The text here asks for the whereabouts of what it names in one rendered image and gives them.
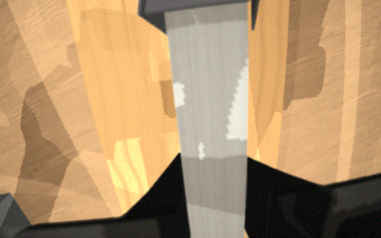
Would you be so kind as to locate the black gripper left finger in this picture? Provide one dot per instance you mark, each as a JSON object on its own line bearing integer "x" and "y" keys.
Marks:
{"x": 161, "y": 212}

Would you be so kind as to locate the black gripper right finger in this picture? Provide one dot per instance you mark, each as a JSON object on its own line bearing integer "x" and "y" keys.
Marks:
{"x": 279, "y": 205}

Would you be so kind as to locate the light wooden board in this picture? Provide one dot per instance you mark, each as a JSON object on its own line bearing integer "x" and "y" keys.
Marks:
{"x": 126, "y": 71}

